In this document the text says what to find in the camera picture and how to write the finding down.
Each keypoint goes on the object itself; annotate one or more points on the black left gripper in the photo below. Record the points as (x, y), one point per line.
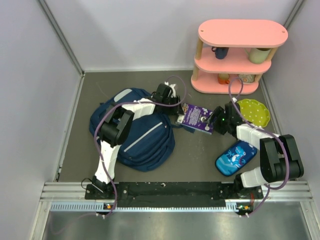
(176, 110)

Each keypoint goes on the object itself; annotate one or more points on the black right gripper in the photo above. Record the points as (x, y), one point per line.
(218, 112)

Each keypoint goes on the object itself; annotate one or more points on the purple treehouse paperback book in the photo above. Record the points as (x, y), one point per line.
(196, 118)

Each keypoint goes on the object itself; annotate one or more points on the navy blue student backpack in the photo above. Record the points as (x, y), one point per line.
(151, 138)

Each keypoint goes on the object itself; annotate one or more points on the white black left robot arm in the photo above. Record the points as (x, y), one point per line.
(113, 130)

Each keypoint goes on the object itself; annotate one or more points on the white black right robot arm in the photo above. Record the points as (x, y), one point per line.
(258, 157)

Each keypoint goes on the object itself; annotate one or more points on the orange small cup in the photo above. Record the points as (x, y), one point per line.
(223, 78)

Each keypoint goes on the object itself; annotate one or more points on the green polka dot plate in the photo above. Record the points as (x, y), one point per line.
(254, 112)

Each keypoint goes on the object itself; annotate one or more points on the patterned small bowl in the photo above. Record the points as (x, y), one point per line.
(247, 79)

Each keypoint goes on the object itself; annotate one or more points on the blue dinosaur pencil case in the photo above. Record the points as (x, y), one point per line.
(235, 158)

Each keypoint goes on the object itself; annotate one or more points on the dark blue mug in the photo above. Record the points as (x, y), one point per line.
(220, 52)

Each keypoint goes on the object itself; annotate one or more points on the pink three-tier shelf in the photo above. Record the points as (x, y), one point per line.
(235, 34)

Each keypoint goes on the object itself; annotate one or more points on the cream green mug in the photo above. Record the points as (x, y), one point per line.
(257, 55)

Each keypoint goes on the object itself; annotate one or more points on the grey slotted cable duct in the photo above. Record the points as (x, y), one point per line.
(102, 207)

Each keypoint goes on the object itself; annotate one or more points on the aluminium frame rail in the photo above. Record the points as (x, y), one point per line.
(293, 191)

